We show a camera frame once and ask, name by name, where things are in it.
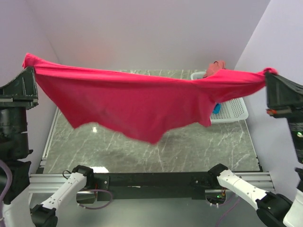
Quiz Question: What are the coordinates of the magenta t shirt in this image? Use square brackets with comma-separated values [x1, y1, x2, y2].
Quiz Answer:
[23, 53, 276, 144]

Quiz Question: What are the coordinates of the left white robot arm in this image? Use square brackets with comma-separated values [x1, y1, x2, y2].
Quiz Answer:
[0, 67, 95, 227]

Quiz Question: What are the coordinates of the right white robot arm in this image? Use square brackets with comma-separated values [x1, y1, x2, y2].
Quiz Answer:
[208, 71, 303, 227]

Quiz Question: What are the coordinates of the white plastic basket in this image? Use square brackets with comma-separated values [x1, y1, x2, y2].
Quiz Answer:
[190, 71, 249, 124]

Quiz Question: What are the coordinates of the teal blue t shirt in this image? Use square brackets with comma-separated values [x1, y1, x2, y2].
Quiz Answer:
[212, 103, 221, 114]

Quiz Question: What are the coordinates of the salmon pink t shirt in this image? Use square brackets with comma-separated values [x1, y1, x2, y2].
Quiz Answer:
[203, 60, 225, 78]

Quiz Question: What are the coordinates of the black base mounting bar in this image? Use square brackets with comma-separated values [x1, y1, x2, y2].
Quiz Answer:
[94, 172, 222, 200]

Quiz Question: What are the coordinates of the aluminium frame rail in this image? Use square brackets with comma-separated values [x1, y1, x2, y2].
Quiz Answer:
[29, 174, 67, 193]

